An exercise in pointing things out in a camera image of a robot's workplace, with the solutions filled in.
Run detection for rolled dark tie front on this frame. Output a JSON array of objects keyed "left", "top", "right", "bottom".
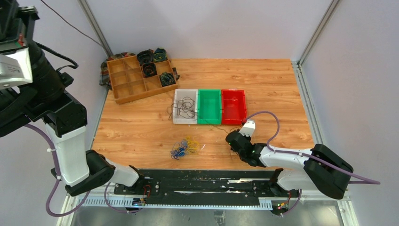
[{"left": 160, "top": 72, "right": 176, "bottom": 87}]

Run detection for rolled green tie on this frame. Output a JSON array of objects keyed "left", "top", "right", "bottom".
[{"left": 153, "top": 48, "right": 168, "bottom": 63}]

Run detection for wooden compartment tray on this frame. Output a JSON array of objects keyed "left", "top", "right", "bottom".
[{"left": 107, "top": 56, "right": 178, "bottom": 105}]

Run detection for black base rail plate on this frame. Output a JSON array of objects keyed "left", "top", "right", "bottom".
[{"left": 113, "top": 169, "right": 299, "bottom": 208}]

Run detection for green plastic bin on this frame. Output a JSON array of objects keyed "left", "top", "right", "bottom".
[{"left": 197, "top": 89, "right": 222, "bottom": 125}]

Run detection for white plastic bin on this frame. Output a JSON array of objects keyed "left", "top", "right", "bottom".
[{"left": 172, "top": 89, "right": 198, "bottom": 125}]

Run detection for rolled dark tie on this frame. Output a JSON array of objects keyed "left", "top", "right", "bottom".
[
  {"left": 160, "top": 72, "right": 176, "bottom": 87},
  {"left": 142, "top": 62, "right": 157, "bottom": 78},
  {"left": 136, "top": 49, "right": 154, "bottom": 66}
]

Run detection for blue yellow wires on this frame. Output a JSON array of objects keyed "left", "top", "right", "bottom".
[{"left": 170, "top": 136, "right": 201, "bottom": 160}]

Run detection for dark brown wire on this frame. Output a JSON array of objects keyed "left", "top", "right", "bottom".
[{"left": 168, "top": 97, "right": 240, "bottom": 135}]

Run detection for aluminium frame rail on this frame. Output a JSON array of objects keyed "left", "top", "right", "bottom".
[{"left": 56, "top": 174, "right": 359, "bottom": 226}]

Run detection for red plastic bin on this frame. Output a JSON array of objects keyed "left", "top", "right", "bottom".
[{"left": 222, "top": 89, "right": 247, "bottom": 125}]

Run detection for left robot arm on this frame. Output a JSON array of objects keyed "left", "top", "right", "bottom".
[{"left": 0, "top": 0, "right": 144, "bottom": 196}]

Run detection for rolled dark tie back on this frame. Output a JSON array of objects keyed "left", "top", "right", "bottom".
[{"left": 136, "top": 49, "right": 154, "bottom": 66}]

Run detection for plaid cloth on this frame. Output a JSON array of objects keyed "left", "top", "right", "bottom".
[{"left": 99, "top": 52, "right": 135, "bottom": 90}]

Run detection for rolled dark tie middle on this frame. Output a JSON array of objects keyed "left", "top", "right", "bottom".
[{"left": 142, "top": 62, "right": 157, "bottom": 78}]

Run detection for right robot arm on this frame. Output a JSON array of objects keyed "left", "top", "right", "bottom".
[{"left": 225, "top": 130, "right": 353, "bottom": 200}]

